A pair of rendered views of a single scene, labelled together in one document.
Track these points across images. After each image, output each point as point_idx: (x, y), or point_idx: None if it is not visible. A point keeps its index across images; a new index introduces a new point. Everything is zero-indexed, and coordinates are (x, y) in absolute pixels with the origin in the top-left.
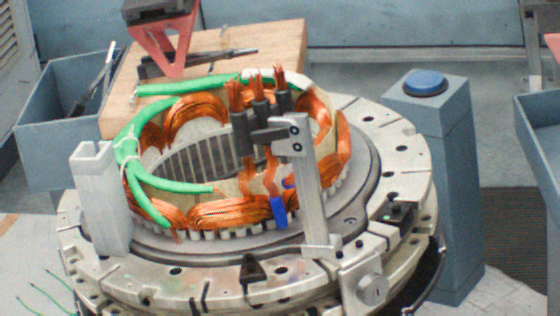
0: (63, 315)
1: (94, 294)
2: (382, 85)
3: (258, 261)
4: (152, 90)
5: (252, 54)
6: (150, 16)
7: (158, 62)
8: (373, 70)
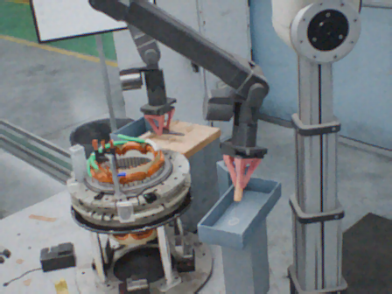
0: None
1: None
2: (389, 166)
3: (102, 194)
4: (122, 136)
5: (192, 136)
6: (150, 113)
7: (154, 129)
8: (390, 159)
